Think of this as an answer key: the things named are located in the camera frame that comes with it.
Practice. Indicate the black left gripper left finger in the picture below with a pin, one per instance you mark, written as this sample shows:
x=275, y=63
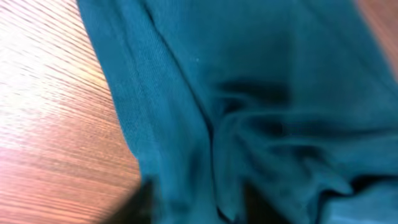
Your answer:
x=137, y=209

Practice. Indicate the blue polo shirt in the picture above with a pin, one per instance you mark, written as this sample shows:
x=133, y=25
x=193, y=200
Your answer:
x=291, y=96

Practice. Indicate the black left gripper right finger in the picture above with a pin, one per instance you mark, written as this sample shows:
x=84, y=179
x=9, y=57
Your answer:
x=258, y=210

